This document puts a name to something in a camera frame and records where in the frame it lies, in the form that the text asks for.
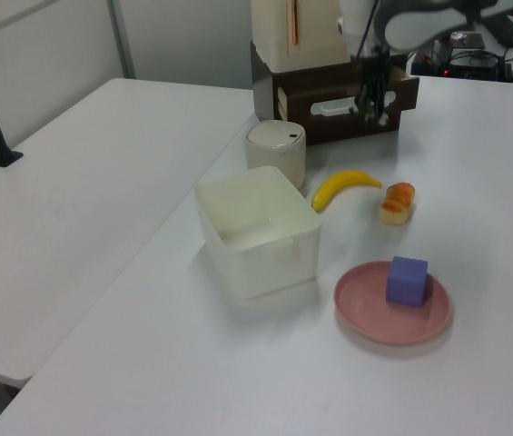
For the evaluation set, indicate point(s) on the pink round plate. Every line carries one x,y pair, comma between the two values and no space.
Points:
365,309

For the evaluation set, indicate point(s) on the yellow toy banana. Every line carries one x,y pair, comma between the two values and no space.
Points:
342,179

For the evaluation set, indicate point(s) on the silver electronics box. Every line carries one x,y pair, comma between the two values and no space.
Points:
467,40

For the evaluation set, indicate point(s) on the black electronics box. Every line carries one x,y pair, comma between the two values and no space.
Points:
474,66

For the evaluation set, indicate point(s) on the small white lidded trash bin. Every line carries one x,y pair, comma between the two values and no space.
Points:
279,154

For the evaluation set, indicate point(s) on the dark brown cabinet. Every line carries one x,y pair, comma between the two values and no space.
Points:
263,91

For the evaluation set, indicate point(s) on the black monitor stand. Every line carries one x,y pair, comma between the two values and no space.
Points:
510,32

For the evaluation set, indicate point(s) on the orange glazed toy bread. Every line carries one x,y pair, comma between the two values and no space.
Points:
397,204

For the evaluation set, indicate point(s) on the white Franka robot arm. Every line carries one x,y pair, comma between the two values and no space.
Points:
419,22

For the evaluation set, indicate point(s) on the wooden drawer with brown front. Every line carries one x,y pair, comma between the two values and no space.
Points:
297,122

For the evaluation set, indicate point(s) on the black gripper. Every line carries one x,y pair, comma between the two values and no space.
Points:
374,68

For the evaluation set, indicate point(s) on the purple foam cube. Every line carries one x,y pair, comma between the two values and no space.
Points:
406,284

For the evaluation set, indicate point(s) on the cream plastic storage box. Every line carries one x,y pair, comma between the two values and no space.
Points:
260,268

